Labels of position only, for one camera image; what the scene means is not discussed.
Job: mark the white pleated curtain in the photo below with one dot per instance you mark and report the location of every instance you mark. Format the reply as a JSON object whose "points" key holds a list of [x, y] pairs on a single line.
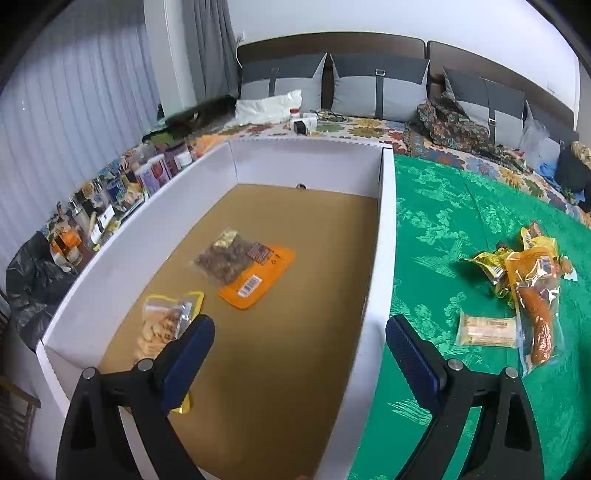
{"points": [[69, 115]]}

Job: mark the orange bottle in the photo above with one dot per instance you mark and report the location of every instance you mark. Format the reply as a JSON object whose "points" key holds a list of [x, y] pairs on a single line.
{"points": [[64, 240]]}

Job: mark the floral bedsheet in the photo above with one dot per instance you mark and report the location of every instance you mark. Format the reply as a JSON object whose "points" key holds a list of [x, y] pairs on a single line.
{"points": [[369, 127]]}

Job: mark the white plastic bag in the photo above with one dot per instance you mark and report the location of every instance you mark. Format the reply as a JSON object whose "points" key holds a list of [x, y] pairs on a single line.
{"points": [[268, 108]]}

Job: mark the wooden chair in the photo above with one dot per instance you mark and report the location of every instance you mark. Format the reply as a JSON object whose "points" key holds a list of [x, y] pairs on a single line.
{"points": [[16, 401]]}

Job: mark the orange nut snack packet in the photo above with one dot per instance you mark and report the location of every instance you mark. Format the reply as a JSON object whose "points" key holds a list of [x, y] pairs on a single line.
{"points": [[258, 281]]}

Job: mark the small white sausage packet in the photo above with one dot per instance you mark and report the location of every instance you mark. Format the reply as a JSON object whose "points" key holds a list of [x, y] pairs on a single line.
{"points": [[565, 266]]}

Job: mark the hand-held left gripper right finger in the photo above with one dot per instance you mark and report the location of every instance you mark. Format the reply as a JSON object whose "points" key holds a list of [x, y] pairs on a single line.
{"points": [[413, 364]]}

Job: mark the blue cloth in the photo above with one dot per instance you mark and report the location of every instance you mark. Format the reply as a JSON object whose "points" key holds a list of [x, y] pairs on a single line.
{"points": [[549, 170]]}

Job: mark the yellow packet brown print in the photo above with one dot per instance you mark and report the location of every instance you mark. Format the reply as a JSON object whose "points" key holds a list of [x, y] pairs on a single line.
{"points": [[538, 242]]}

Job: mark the clutter of bottles and boxes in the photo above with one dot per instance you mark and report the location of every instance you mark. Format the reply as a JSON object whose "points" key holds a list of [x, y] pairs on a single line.
{"points": [[111, 194]]}

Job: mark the small white black box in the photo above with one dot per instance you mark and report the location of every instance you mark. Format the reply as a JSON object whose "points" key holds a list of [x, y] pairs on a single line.
{"points": [[304, 125]]}

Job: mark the yellow cracker snack packet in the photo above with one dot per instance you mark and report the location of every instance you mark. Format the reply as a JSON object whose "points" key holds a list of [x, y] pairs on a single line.
{"points": [[157, 323]]}

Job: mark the dark brown headboard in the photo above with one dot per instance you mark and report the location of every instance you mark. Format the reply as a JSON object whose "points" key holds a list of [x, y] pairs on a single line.
{"points": [[332, 44]]}

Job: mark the pale wafer bar packet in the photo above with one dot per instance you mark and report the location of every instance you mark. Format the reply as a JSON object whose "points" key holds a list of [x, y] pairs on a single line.
{"points": [[485, 330]]}

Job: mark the clear plastic bag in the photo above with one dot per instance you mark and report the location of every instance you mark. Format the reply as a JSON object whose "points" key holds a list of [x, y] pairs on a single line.
{"points": [[538, 138]]}

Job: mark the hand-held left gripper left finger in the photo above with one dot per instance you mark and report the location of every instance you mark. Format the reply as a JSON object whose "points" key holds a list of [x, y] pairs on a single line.
{"points": [[187, 364]]}

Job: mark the green patterned blanket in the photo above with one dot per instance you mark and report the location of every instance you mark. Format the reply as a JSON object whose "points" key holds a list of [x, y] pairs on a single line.
{"points": [[438, 230]]}

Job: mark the grey curtain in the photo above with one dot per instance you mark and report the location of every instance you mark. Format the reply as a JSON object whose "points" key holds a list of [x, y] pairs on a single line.
{"points": [[210, 46]]}

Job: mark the dark furry cloth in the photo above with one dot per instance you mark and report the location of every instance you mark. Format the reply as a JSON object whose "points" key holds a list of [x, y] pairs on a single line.
{"points": [[198, 115]]}

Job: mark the clear orange sausage packet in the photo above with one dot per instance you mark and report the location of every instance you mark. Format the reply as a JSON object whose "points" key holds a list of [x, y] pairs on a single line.
{"points": [[538, 323]]}

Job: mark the white cardboard box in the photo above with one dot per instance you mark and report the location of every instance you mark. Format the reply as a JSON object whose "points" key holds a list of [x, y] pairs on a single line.
{"points": [[300, 161]]}

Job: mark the purple printed carton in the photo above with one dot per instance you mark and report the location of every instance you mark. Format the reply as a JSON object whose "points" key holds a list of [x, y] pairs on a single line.
{"points": [[154, 173]]}

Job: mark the white bottle red cap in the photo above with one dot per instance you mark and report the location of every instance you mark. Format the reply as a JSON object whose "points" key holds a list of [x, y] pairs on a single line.
{"points": [[294, 114]]}

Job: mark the dark floral cloth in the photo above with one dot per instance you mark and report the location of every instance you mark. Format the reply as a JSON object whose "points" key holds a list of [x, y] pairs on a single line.
{"points": [[452, 124]]}

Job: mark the black garbage bag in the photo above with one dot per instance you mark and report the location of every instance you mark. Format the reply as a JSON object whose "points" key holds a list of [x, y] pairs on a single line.
{"points": [[32, 286]]}

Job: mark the yellow foil packet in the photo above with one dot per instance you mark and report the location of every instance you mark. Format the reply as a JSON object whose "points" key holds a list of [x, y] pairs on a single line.
{"points": [[489, 263]]}

